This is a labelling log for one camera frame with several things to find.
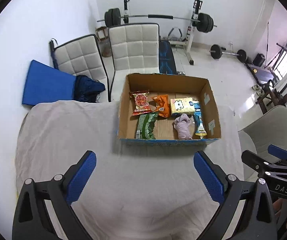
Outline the blue Nestle milk powder bag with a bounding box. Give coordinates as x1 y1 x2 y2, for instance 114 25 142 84
193 100 207 139

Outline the red floral wet wipes pack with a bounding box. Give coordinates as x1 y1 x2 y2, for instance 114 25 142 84
129 90 152 116

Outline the person's right hand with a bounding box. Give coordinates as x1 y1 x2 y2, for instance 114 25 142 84
273 198 287 218

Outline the grey armchair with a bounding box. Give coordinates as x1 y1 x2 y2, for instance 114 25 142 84
238 104 287 164

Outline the dark wooden chair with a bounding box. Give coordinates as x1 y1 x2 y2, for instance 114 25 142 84
256 80 287 114

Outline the lilac rolled cloth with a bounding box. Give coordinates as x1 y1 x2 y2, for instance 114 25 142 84
173 113 192 140

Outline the yellow tissue pack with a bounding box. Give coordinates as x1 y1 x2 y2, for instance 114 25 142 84
170 98 195 116

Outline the cardboard box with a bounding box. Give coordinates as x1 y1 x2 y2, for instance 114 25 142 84
118 73 222 145

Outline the grey table cloth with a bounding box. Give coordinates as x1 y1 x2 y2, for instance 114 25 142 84
14 100 245 240

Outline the orange snack bag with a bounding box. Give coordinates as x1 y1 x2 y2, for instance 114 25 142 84
152 95 171 118

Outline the green snack bag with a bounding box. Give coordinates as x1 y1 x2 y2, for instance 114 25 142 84
135 112 159 140

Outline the barbell on floor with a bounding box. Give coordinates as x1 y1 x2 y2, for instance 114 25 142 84
210 44 248 63

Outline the blue foam mat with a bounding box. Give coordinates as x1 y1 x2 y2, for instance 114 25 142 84
22 60 76 106

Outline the dark blue garment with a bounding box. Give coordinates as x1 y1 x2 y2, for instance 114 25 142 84
73 75 105 103

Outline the barbell on rack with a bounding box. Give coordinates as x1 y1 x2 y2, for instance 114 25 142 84
97 8 217 33

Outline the white quilted chair right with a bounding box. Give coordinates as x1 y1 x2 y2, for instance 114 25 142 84
108 23 160 101

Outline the white quilted chair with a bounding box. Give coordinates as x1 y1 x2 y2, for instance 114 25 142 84
108 23 160 101
49 34 111 102

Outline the white barbell rack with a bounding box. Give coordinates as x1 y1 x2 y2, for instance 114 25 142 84
167 0 203 66

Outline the white quilted chair left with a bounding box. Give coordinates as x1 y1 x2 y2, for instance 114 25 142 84
49 34 111 102

